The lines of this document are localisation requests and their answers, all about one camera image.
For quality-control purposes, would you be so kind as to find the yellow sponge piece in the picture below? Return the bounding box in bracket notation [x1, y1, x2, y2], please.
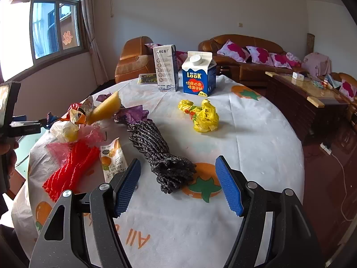
[86, 91, 121, 125]

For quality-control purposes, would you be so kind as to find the white plastic wrapper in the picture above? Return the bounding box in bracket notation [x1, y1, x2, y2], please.
[50, 120, 79, 143]

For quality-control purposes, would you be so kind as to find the wooden coffee table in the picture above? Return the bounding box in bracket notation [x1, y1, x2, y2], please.
[266, 71, 349, 145]

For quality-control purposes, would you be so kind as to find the brown armchair with cushion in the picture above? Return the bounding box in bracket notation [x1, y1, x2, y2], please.
[320, 73, 356, 102]

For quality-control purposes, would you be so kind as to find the pink floral cushion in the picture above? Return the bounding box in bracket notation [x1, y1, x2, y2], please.
[217, 39, 251, 63]
[270, 52, 301, 70]
[246, 46, 274, 67]

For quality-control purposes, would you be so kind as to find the pink plastic bag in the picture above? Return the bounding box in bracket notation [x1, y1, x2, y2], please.
[46, 125, 106, 165]

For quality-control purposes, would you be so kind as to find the dark seaweed snack pack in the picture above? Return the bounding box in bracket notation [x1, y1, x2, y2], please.
[137, 73, 157, 85]

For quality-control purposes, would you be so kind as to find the pink floral cushion middle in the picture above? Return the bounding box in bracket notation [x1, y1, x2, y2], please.
[246, 46, 274, 67]

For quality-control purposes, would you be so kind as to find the tall white blue carton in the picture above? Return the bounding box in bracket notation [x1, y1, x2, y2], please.
[153, 44, 179, 91]

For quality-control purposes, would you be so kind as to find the beige right curtain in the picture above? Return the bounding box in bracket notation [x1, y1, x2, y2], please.
[81, 0, 109, 86]

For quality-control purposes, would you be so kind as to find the red rope bundle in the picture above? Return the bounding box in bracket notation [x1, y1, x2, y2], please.
[42, 139, 101, 203]

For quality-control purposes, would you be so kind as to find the red orange wrapper pile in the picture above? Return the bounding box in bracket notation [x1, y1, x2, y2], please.
[44, 96, 94, 130]

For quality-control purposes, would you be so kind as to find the pink floral pillow chaise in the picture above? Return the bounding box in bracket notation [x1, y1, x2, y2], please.
[145, 42, 188, 70]

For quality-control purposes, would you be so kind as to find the window with brown frame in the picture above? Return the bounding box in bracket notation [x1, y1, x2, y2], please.
[1, 0, 87, 81]

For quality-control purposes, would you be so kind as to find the yellow wrapper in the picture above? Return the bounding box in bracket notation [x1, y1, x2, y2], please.
[178, 99, 219, 133]

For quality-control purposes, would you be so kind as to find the pink covered chair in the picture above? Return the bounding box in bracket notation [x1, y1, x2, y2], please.
[301, 52, 332, 77]

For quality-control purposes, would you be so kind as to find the pink floral cushion left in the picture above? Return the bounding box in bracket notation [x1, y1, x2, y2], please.
[217, 39, 251, 63]

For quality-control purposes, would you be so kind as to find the blue Look milk carton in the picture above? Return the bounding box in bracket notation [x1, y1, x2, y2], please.
[182, 51, 217, 97]

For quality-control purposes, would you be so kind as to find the white orange printed tablecloth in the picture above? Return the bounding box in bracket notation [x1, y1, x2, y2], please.
[12, 76, 304, 267]

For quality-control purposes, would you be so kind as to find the white orange snack packet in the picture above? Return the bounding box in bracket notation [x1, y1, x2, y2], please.
[100, 138, 128, 183]

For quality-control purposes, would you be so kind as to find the white box on coffee table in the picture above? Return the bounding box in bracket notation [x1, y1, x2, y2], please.
[292, 72, 305, 82]

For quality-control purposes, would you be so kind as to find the white power strip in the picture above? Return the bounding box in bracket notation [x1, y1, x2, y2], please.
[320, 143, 332, 155]

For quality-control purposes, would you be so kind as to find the purple foil wrapper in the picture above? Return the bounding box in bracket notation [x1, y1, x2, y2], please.
[96, 94, 149, 125]

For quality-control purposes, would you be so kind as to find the brown leather chaise sofa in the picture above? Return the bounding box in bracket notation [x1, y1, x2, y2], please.
[115, 36, 161, 84]

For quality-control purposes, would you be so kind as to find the pink floral cushion right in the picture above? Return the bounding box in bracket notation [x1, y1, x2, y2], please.
[270, 52, 301, 70]

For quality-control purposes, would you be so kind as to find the dark grey rope bundle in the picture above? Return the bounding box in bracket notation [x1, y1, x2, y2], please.
[126, 119, 197, 194]

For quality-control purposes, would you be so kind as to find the brown leather back sofa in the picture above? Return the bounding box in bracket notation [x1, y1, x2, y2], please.
[198, 34, 308, 88]

